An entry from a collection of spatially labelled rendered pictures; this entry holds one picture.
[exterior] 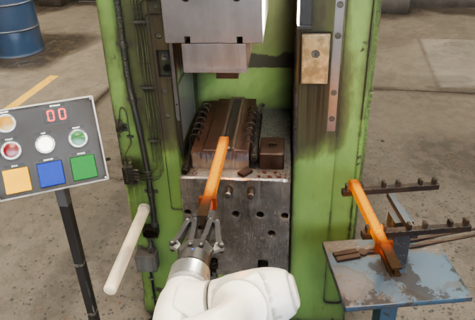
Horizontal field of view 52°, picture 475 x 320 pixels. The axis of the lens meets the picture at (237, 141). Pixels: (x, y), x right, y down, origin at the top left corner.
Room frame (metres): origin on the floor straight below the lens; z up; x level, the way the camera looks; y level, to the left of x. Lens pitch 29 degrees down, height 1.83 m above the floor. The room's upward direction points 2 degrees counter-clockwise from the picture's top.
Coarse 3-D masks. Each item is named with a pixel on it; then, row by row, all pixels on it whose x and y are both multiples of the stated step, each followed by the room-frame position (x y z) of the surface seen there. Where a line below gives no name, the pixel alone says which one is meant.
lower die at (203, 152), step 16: (224, 112) 1.73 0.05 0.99; (240, 112) 1.70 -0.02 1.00; (208, 128) 1.62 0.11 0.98; (224, 128) 1.58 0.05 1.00; (240, 128) 1.59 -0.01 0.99; (208, 144) 1.48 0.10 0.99; (240, 144) 1.47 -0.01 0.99; (192, 160) 1.45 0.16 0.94; (208, 160) 1.44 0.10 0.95; (240, 160) 1.43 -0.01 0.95
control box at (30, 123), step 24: (24, 120) 1.37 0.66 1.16; (72, 120) 1.40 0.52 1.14; (96, 120) 1.42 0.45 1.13; (0, 144) 1.31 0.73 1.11; (24, 144) 1.33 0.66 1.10; (72, 144) 1.36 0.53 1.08; (96, 144) 1.37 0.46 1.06; (0, 168) 1.27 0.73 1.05; (0, 192) 1.23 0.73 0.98; (24, 192) 1.25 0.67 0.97
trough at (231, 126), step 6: (234, 102) 1.82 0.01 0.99; (240, 102) 1.82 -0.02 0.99; (234, 108) 1.77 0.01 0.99; (234, 114) 1.71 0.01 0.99; (228, 120) 1.65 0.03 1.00; (234, 120) 1.66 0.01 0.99; (228, 126) 1.61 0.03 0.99; (234, 126) 1.61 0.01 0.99; (228, 132) 1.57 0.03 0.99; (234, 132) 1.57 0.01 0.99; (228, 144) 1.48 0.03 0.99; (228, 150) 1.44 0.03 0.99
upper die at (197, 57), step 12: (192, 48) 1.44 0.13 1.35; (204, 48) 1.44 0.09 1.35; (216, 48) 1.43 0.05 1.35; (228, 48) 1.43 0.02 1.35; (240, 48) 1.43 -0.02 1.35; (192, 60) 1.44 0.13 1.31; (204, 60) 1.44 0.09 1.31; (216, 60) 1.43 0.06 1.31; (228, 60) 1.43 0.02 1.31; (240, 60) 1.43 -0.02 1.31; (192, 72) 1.44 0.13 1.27; (204, 72) 1.44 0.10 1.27; (216, 72) 1.43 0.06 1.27; (228, 72) 1.43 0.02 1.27; (240, 72) 1.43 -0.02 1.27
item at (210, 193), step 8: (224, 136) 1.39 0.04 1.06; (224, 144) 1.34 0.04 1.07; (216, 152) 1.29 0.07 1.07; (224, 152) 1.29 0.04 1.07; (216, 160) 1.24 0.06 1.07; (224, 160) 1.27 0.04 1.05; (216, 168) 1.19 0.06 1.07; (216, 176) 1.15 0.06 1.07; (208, 184) 1.11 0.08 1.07; (216, 184) 1.11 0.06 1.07; (208, 192) 1.07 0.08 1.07; (216, 192) 1.10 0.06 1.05; (200, 200) 1.03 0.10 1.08; (208, 200) 1.02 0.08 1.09; (216, 200) 1.04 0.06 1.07; (200, 208) 0.98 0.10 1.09; (208, 208) 0.98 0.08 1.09; (216, 208) 1.03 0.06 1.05; (200, 216) 0.95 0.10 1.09; (200, 224) 0.95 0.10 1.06
